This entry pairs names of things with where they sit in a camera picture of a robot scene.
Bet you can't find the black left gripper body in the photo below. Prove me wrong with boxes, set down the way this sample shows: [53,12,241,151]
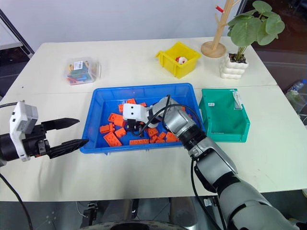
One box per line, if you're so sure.
[22,121,53,159]

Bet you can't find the green plastic bin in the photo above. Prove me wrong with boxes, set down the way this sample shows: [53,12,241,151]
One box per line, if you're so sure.
[198,88,251,143]

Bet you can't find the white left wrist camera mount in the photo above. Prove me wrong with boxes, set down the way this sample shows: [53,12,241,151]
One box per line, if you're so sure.
[9,101,39,162]

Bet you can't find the yellow plastic bin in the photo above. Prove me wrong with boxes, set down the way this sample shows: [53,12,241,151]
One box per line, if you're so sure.
[155,41,202,80]

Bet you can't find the clear box of coloured pieces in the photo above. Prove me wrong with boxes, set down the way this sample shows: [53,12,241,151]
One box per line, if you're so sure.
[62,57,102,86]

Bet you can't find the blue plastic bin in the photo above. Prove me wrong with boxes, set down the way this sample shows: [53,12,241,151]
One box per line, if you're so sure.
[79,82,207,155]

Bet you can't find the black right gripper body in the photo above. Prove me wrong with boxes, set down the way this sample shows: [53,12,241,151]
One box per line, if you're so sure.
[126,118,145,129]

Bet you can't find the black bracket under table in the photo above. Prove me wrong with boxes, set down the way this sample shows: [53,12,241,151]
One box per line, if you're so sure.
[82,202,99,226]

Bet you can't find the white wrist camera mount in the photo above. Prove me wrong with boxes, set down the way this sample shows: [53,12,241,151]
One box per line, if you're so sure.
[122,103,150,123]
[9,101,39,162]

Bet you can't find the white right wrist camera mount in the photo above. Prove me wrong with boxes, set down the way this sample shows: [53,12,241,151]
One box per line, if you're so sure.
[122,103,150,123]

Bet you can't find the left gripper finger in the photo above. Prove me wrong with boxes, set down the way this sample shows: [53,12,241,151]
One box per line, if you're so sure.
[41,117,80,132]
[48,139,90,160]

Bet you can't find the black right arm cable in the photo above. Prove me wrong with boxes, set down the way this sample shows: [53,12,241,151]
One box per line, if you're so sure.
[139,94,227,230]

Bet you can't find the green leafy plant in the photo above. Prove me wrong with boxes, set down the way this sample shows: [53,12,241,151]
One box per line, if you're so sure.
[227,0,286,61]

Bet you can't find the wooden tree stand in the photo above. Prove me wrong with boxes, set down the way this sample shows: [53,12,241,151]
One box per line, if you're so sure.
[201,0,241,59]

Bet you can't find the clear label holder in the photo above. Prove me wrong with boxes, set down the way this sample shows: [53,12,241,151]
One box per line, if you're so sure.
[231,90,244,111]

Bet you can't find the black metal frame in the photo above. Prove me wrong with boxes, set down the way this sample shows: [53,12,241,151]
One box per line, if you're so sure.
[0,9,35,58]

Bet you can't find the white bubble plant pot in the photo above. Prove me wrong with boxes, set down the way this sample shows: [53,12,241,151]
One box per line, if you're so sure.
[218,52,249,80]

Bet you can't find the clear plastic water bottle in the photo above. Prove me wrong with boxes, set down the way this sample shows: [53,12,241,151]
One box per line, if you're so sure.
[285,79,307,97]

